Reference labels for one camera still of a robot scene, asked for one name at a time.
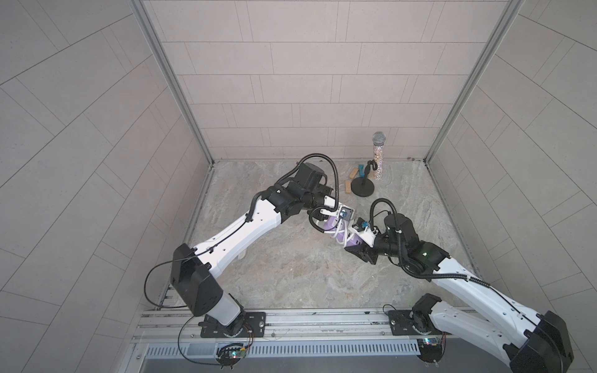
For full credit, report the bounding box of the left circuit board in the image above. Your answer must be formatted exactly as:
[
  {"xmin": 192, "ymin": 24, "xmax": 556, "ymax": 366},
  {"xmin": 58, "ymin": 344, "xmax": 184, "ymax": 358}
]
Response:
[{"xmin": 215, "ymin": 343, "xmax": 248, "ymax": 368}]

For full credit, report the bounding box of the glitter microphone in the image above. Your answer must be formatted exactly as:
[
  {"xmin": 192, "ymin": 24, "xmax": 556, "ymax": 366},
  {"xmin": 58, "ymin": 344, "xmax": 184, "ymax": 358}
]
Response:
[{"xmin": 373, "ymin": 131, "xmax": 386, "ymax": 181}]

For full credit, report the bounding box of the white power cord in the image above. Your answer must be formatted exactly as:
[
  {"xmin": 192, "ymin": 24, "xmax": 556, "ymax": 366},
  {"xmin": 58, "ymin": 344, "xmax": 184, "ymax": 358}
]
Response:
[{"xmin": 321, "ymin": 211, "xmax": 365, "ymax": 248}]

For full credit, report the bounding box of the aluminium mounting rail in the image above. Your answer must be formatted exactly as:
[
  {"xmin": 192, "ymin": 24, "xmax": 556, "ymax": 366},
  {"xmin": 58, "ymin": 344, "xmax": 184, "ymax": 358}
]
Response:
[{"xmin": 132, "ymin": 305, "xmax": 491, "ymax": 346}]

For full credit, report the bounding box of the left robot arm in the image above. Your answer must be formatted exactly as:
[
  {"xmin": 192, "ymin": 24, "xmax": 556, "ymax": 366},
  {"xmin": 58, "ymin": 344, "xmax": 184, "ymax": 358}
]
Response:
[{"xmin": 168, "ymin": 153, "xmax": 341, "ymax": 337}]

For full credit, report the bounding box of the right circuit board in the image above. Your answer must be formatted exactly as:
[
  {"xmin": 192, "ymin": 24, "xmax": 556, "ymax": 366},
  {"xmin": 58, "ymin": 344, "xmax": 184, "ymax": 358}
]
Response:
[{"xmin": 417, "ymin": 337, "xmax": 445, "ymax": 365}]

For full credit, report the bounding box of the wooden block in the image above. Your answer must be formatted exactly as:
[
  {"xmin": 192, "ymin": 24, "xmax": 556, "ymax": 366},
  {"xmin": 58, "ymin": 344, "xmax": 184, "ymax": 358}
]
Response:
[{"xmin": 345, "ymin": 168, "xmax": 359, "ymax": 194}]

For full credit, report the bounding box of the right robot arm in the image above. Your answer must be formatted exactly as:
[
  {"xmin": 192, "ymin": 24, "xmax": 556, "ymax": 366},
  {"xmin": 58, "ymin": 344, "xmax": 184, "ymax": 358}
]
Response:
[{"xmin": 337, "ymin": 198, "xmax": 575, "ymax": 372}]

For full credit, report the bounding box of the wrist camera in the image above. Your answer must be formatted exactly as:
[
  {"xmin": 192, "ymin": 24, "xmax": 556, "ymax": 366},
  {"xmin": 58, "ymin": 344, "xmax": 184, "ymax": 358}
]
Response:
[
  {"xmin": 352, "ymin": 219, "xmax": 372, "ymax": 233},
  {"xmin": 338, "ymin": 206, "xmax": 354, "ymax": 222}
]

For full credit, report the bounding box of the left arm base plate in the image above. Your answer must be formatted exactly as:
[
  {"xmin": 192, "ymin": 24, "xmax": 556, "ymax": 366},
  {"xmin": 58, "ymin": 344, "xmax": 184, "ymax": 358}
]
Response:
[{"xmin": 198, "ymin": 311, "xmax": 267, "ymax": 338}]

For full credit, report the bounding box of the circuit board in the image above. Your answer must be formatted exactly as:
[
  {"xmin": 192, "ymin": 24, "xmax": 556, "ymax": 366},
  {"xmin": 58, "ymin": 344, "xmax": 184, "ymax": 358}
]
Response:
[
  {"xmin": 417, "ymin": 337, "xmax": 445, "ymax": 365},
  {"xmin": 215, "ymin": 343, "xmax": 248, "ymax": 368}
]

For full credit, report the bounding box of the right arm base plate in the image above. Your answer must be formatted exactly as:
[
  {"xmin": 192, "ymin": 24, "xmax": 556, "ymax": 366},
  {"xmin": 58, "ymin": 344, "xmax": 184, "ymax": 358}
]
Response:
[{"xmin": 385, "ymin": 309, "xmax": 442, "ymax": 336}]

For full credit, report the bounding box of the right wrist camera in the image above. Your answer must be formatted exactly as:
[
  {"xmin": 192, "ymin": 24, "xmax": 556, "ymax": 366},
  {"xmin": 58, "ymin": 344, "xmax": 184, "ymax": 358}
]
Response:
[{"xmin": 352, "ymin": 219, "xmax": 372, "ymax": 233}]

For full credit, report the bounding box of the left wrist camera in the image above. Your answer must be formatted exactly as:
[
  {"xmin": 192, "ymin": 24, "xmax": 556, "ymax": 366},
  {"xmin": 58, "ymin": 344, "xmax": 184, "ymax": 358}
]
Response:
[{"xmin": 338, "ymin": 206, "xmax": 354, "ymax": 222}]

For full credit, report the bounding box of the purple power strip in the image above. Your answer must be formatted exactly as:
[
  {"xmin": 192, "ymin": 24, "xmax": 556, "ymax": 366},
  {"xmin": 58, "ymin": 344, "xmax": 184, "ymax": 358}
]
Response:
[{"xmin": 323, "ymin": 216, "xmax": 364, "ymax": 248}]

